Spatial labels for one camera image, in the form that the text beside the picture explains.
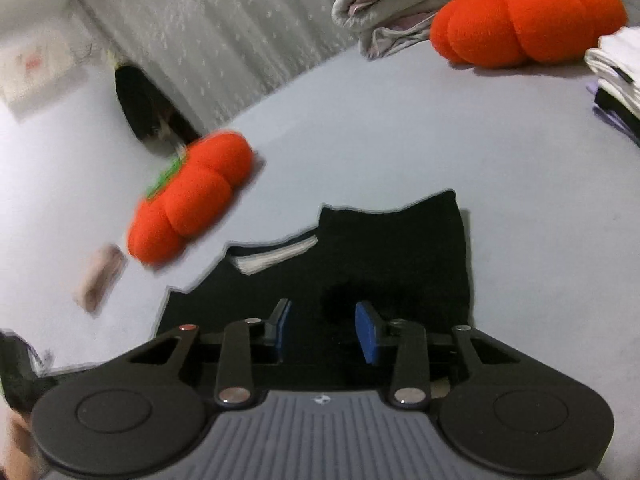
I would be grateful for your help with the large orange pumpkin cushion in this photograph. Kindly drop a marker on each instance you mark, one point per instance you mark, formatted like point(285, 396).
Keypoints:
point(195, 195)

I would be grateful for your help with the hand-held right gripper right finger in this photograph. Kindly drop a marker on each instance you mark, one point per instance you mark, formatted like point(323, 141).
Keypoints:
point(366, 332)

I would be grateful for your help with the black hanging garment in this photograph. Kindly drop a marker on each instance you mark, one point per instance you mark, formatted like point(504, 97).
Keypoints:
point(145, 105)

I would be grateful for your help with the cream and black sweater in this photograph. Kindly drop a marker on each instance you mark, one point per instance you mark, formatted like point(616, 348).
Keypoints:
point(400, 260)

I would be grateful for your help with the white folded garment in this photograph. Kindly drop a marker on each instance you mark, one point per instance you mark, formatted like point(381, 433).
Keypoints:
point(617, 70)

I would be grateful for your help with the small orange pumpkin cushion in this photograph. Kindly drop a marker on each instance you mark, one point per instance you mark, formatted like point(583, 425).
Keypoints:
point(525, 20)

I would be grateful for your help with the pink folded garment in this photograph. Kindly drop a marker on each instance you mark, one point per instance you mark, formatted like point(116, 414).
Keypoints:
point(100, 280)

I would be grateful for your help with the wall hanging with pink print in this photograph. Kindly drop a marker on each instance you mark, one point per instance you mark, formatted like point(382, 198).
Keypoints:
point(35, 70)

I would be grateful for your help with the grey starred curtain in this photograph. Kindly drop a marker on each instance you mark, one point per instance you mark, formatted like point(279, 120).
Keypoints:
point(215, 35)

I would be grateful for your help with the black folded garment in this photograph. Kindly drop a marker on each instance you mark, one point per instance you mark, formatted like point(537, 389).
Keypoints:
point(627, 125)

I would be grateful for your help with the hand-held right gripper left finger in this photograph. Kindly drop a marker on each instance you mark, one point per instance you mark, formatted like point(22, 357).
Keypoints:
point(284, 332)

